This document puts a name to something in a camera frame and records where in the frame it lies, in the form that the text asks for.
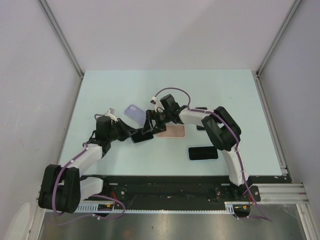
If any aluminium frame post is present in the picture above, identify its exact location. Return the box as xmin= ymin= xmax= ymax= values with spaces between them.
xmin=255 ymin=0 xmax=305 ymax=76
xmin=37 ymin=0 xmax=85 ymax=78

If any black phone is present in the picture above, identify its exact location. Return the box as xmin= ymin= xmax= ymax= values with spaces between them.
xmin=195 ymin=107 xmax=208 ymax=131
xmin=188 ymin=146 xmax=219 ymax=161
xmin=130 ymin=132 xmax=154 ymax=144

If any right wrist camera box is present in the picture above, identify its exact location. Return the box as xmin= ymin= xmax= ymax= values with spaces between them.
xmin=150 ymin=96 xmax=164 ymax=112

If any aluminium cross rail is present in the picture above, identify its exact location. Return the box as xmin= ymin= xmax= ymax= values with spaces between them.
xmin=256 ymin=183 xmax=309 ymax=205

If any left aluminium frame post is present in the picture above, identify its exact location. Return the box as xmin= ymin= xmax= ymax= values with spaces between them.
xmin=37 ymin=0 xmax=85 ymax=78

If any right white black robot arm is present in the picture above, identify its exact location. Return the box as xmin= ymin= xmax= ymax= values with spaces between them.
xmin=141 ymin=94 xmax=252 ymax=201

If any white slotted cable duct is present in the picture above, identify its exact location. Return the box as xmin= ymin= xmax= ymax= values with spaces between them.
xmin=75 ymin=202 xmax=250 ymax=215

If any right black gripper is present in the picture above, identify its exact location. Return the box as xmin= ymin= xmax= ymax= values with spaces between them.
xmin=142 ymin=109 xmax=172 ymax=135

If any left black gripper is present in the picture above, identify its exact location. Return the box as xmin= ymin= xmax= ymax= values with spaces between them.
xmin=107 ymin=118 xmax=138 ymax=142

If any purple phone case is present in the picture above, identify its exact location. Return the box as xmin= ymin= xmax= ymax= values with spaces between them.
xmin=124 ymin=104 xmax=146 ymax=126

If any right aluminium frame post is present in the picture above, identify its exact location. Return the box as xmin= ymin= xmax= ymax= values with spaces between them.
xmin=255 ymin=0 xmax=305 ymax=76

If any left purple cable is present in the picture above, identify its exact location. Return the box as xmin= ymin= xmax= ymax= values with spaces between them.
xmin=49 ymin=113 xmax=126 ymax=227

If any pink phone case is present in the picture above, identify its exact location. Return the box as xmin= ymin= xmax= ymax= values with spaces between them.
xmin=156 ymin=125 xmax=186 ymax=138

